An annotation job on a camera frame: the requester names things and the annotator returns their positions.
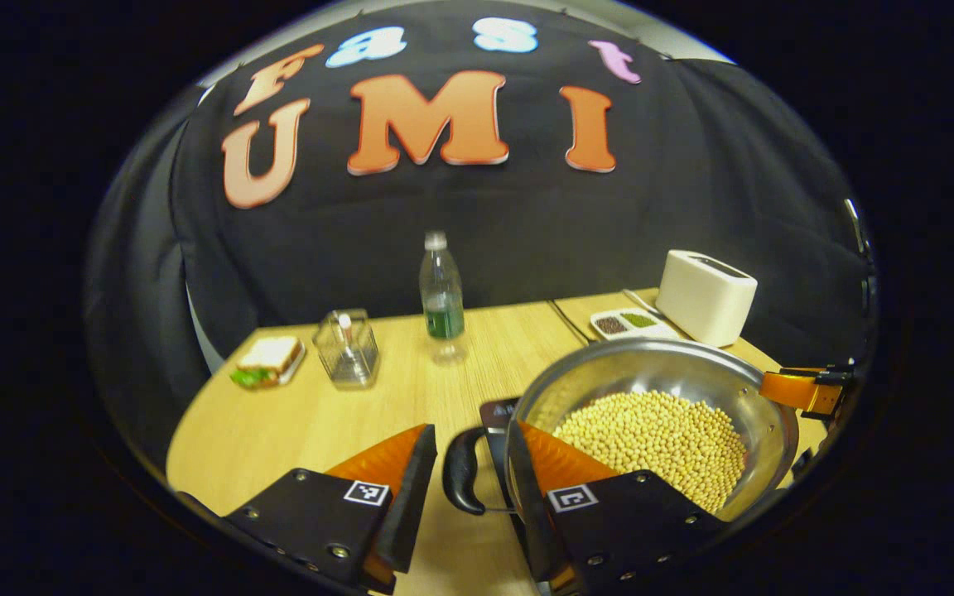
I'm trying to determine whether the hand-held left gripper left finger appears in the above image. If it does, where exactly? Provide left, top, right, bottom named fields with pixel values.
left=224, top=424, right=440, bottom=594

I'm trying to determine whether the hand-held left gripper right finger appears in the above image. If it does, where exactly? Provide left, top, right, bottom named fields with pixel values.
left=506, top=421, right=731, bottom=594

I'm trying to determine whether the black induction cooktop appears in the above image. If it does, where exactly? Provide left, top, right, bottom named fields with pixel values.
left=479, top=397, right=524, bottom=433

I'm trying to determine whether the pile of soybeans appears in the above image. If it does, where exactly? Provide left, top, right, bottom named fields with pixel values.
left=553, top=391, right=749, bottom=514

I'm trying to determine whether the steel pot with black handles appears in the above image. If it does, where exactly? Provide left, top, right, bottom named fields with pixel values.
left=442, top=337, right=801, bottom=527

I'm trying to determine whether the white toaster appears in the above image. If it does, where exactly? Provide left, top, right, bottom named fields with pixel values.
left=656, top=250, right=759, bottom=348

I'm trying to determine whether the white divided dish of beans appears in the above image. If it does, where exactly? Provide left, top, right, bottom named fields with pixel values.
left=590, top=308, right=682, bottom=343

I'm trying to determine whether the clear plastic water bottle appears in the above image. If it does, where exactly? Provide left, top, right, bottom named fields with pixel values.
left=419, top=231, right=468, bottom=367

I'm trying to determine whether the sandwich with lettuce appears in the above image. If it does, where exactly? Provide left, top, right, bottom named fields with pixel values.
left=230, top=335, right=304, bottom=390

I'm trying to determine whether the black backdrop cloth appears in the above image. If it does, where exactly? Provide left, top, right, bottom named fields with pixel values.
left=84, top=0, right=879, bottom=473

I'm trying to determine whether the metal wire holder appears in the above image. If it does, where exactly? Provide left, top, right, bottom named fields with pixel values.
left=312, top=309, right=380, bottom=390

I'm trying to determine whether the black power cord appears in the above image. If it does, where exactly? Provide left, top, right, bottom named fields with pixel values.
left=547, top=299, right=595, bottom=345

